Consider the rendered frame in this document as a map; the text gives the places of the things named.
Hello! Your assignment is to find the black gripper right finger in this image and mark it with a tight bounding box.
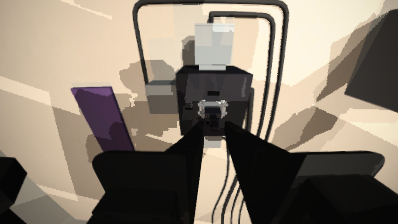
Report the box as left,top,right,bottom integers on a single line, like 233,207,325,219
224,121,385,224

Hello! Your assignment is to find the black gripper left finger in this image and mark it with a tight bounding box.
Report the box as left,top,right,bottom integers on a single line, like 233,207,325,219
92,121,204,224

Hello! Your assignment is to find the purple flat rectangular slab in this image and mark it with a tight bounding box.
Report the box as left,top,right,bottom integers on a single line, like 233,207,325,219
70,87,135,152

